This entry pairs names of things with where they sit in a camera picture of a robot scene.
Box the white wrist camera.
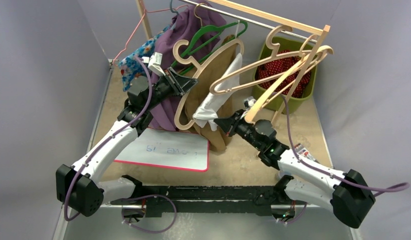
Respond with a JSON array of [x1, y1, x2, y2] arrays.
[[243, 96, 256, 110], [141, 52, 165, 77]]

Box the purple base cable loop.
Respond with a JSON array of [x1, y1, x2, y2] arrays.
[[121, 194, 178, 235]]

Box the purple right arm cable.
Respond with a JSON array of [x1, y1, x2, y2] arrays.
[[280, 96, 410, 194]]

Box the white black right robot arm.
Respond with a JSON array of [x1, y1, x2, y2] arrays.
[[214, 109, 376, 229]]

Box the red polka dot skirt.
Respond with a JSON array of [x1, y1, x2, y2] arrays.
[[256, 49, 312, 99]]

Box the green plastic bin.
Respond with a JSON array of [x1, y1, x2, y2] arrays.
[[252, 36, 317, 113]]

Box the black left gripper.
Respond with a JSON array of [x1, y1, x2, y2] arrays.
[[144, 68, 198, 112]]

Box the pink-framed whiteboard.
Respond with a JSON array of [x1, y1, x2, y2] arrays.
[[114, 128, 210, 172]]

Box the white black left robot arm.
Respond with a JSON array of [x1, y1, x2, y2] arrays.
[[55, 67, 199, 222]]

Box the green plastic hanger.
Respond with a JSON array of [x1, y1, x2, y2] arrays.
[[170, 20, 249, 75]]

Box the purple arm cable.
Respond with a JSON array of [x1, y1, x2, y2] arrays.
[[63, 56, 153, 222], [280, 96, 410, 194]]

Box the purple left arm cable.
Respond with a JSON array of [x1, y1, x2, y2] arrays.
[[63, 56, 153, 222]]

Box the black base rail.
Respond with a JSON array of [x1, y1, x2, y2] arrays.
[[111, 181, 297, 220]]

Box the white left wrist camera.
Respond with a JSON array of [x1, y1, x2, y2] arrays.
[[141, 52, 165, 77]]

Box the wooden clothes rack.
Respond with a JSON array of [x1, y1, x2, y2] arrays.
[[136, 0, 332, 125]]

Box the pink wire hanger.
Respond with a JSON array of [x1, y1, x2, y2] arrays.
[[112, 2, 190, 65]]

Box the tan garment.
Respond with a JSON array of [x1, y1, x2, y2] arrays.
[[174, 38, 245, 152]]

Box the marker pen pack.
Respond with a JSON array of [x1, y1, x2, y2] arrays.
[[294, 143, 319, 163]]

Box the white garment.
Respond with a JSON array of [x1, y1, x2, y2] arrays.
[[192, 53, 243, 131]]

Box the purple garment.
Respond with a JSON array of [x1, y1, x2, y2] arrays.
[[147, 1, 228, 132]]

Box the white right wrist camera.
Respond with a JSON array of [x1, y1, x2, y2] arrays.
[[243, 96, 256, 110]]

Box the blue floral garment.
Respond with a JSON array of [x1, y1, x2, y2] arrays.
[[117, 23, 173, 92]]

